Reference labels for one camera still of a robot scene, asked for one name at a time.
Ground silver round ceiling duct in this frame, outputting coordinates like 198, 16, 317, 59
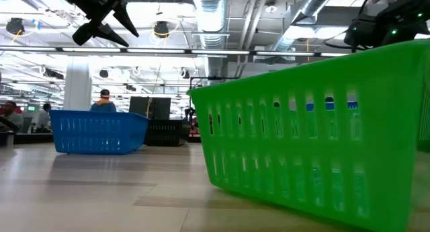
193, 0, 229, 77

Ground white building column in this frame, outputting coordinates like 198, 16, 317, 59
62, 56, 93, 111

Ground black ceiling device yellow cable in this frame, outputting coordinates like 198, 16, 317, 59
5, 17, 26, 36
153, 20, 170, 39

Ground grey box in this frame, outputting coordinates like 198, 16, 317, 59
0, 130, 15, 147

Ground person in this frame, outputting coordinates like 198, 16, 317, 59
36, 103, 52, 132
89, 89, 118, 112
0, 100, 24, 132

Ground black plastic basket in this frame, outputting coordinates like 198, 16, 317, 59
144, 119, 191, 147

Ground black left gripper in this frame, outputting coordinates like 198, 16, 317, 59
59, 0, 140, 48

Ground black computer monitor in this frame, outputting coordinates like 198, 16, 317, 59
129, 96, 172, 121

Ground long ceiling strip light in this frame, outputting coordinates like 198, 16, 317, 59
0, 46, 56, 52
255, 50, 315, 56
191, 49, 250, 55
62, 47, 121, 53
126, 48, 185, 54

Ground blue plastic basket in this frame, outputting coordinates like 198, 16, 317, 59
49, 109, 151, 155

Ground dark low counter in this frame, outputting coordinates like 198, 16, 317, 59
13, 132, 54, 145

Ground silver slanted ceiling duct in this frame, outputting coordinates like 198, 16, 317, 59
271, 0, 339, 52

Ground green plastic basket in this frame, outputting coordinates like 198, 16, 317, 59
186, 39, 430, 232
417, 87, 430, 152

